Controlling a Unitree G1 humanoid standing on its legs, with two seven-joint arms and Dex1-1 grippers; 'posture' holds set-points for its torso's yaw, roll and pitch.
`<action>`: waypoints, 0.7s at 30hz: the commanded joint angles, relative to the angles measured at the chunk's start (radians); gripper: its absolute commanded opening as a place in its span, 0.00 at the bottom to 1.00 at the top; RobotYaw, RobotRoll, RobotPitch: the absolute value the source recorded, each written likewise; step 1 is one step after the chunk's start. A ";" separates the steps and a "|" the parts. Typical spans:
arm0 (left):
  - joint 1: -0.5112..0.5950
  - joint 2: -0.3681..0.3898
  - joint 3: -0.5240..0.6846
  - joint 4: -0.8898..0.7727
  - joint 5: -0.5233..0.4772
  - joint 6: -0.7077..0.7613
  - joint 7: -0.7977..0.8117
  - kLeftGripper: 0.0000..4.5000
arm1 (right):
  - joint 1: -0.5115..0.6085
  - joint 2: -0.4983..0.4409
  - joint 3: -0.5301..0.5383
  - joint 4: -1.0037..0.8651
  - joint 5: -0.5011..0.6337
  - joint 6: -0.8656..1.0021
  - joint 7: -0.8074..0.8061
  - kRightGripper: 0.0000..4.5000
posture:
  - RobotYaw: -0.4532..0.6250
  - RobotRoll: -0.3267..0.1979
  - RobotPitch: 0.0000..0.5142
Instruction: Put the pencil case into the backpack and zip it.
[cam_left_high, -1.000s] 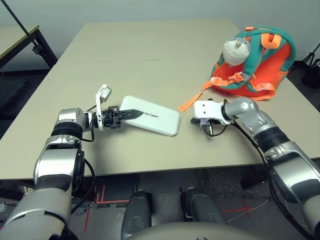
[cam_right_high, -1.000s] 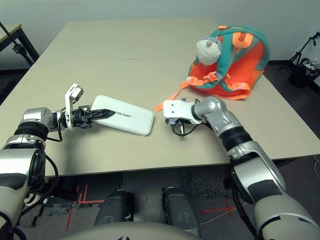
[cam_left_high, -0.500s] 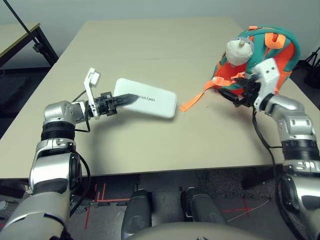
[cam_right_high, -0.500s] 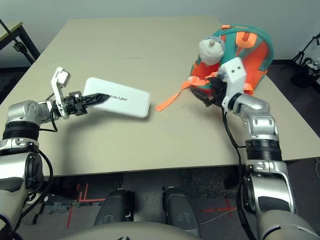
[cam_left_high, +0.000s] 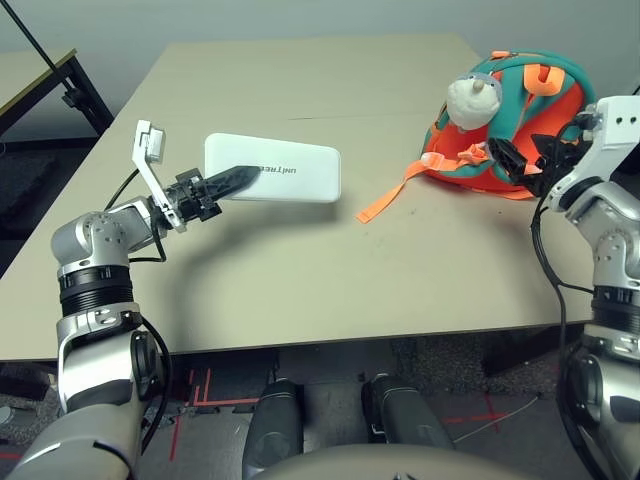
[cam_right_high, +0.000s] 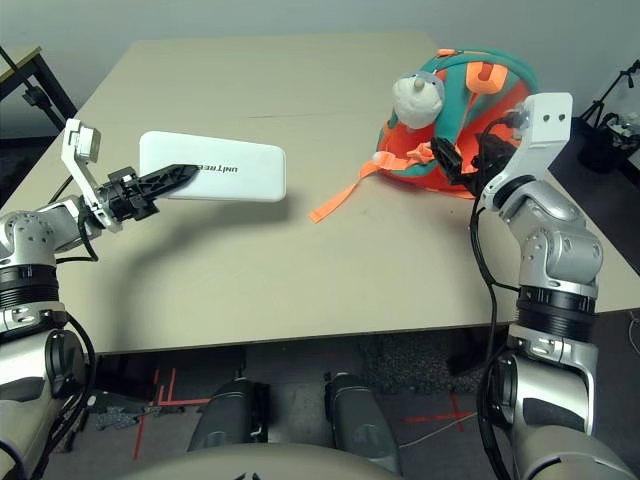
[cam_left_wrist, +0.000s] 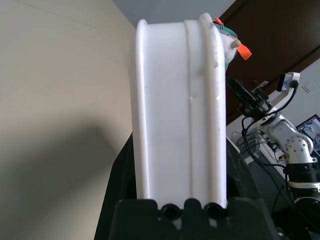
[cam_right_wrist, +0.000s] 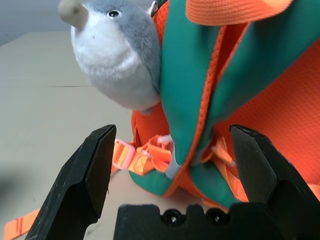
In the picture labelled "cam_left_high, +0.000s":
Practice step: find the beige robot torso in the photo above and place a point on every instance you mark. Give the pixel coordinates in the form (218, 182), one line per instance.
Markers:
(390, 465)

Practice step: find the grey robot leg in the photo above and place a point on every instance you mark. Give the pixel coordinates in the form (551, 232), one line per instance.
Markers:
(275, 425)
(405, 415)

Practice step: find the beige side table black frame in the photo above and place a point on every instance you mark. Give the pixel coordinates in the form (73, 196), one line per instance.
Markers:
(25, 80)

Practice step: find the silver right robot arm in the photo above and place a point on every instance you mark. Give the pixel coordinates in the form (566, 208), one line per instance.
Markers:
(615, 250)

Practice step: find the grey white plush toy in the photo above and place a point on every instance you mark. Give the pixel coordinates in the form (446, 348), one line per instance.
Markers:
(472, 102)

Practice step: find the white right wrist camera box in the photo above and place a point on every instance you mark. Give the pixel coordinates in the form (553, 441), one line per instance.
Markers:
(617, 125)

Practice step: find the grey left robot leg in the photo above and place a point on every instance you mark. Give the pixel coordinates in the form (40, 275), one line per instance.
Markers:
(275, 425)

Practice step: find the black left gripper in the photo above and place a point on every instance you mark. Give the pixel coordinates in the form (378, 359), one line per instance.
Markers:
(192, 200)

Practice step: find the orange and teal backpack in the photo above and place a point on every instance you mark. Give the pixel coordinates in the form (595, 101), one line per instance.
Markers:
(555, 100)

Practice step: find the grey round floor disc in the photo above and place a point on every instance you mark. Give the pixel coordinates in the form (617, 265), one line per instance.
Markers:
(5, 414)

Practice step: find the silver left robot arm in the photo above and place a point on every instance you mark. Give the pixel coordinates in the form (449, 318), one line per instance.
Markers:
(95, 310)

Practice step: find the white pencil case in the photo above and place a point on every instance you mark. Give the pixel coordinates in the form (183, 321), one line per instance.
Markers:
(300, 170)

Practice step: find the grey right robot leg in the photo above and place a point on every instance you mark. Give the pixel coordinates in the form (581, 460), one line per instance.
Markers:
(405, 415)

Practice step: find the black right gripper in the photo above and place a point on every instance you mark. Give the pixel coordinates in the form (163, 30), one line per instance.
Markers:
(557, 165)

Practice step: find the black pole with clamp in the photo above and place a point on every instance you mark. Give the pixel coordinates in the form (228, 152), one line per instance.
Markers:
(35, 42)

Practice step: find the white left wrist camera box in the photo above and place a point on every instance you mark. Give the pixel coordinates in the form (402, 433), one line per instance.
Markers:
(152, 145)

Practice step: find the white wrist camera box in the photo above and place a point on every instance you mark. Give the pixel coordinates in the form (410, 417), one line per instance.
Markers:
(617, 125)
(152, 145)

